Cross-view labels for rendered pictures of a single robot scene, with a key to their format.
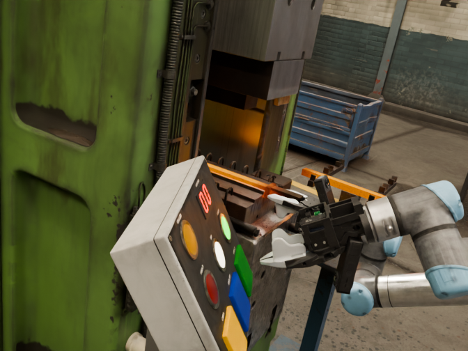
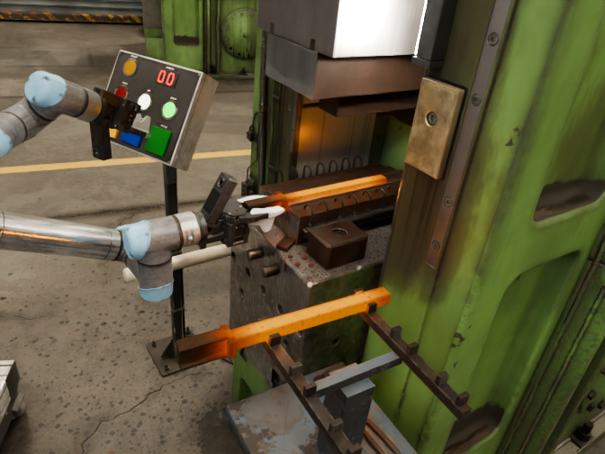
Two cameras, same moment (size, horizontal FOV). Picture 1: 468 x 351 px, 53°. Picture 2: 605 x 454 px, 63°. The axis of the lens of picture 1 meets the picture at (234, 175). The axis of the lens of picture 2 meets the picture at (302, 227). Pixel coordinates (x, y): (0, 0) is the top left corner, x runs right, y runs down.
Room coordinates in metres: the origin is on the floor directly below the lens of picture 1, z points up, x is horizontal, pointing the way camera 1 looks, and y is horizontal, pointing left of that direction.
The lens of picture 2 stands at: (1.78, -1.03, 1.57)
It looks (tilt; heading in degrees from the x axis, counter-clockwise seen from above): 31 degrees down; 117
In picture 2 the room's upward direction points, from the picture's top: 6 degrees clockwise
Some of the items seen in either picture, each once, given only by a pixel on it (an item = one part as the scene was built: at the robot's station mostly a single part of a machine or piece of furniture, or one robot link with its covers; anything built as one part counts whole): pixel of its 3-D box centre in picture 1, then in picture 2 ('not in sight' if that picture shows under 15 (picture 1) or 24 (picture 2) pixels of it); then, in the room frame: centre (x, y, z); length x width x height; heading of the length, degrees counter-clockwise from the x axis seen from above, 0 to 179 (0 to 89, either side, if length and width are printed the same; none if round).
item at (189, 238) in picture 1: (189, 239); (130, 67); (0.58, 0.05, 1.16); 0.05 x 0.03 x 0.04; 154
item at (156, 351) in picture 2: not in sight; (177, 344); (0.69, 0.09, 0.05); 0.22 x 0.22 x 0.09; 64
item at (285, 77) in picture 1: (218, 62); (364, 60); (1.32, 0.10, 1.32); 0.42 x 0.20 x 0.10; 64
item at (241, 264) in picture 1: (242, 270); (158, 141); (0.78, -0.05, 1.01); 0.07 x 0.05 x 0.07; 179
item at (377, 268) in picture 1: (366, 272); (152, 270); (1.08, -0.39, 0.88); 0.11 x 0.08 x 0.11; 159
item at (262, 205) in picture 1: (200, 182); (343, 195); (1.32, 0.10, 0.96); 0.42 x 0.20 x 0.09; 64
